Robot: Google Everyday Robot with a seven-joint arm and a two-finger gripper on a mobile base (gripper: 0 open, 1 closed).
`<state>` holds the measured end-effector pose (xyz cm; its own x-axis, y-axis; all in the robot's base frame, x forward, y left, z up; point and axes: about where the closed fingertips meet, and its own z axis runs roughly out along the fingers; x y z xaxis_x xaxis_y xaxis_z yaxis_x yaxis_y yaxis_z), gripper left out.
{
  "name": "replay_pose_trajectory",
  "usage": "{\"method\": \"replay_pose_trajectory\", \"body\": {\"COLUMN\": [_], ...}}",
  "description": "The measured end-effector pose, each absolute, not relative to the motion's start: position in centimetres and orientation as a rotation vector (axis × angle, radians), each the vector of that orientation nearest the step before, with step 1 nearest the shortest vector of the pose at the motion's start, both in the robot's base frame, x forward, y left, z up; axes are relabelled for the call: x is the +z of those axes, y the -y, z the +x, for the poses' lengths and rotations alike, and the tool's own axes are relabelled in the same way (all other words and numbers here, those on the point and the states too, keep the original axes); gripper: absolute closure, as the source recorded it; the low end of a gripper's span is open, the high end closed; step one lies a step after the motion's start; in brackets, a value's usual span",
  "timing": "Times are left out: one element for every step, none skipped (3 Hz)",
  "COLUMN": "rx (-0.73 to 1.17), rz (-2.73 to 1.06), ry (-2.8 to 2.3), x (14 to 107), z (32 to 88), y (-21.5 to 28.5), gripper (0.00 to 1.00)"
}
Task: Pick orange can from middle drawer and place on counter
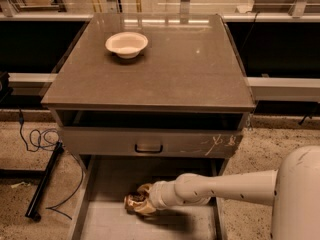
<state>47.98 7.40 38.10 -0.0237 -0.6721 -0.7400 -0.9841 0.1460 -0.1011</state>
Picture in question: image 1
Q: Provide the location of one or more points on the black metal bar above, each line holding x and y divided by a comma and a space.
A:
32, 210

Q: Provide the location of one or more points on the white paper bowl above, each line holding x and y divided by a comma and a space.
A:
126, 45

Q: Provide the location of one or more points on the black drawer handle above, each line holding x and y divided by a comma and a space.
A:
148, 149

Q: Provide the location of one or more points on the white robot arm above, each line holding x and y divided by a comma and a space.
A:
293, 192

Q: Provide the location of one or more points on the open grey middle drawer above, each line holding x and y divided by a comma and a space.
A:
100, 214

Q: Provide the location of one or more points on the closed grey top drawer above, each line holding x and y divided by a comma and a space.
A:
176, 143

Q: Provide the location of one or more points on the grey drawer cabinet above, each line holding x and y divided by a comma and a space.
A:
188, 77

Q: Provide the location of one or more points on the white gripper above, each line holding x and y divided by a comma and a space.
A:
157, 193

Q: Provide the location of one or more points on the orange can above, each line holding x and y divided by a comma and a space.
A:
133, 200

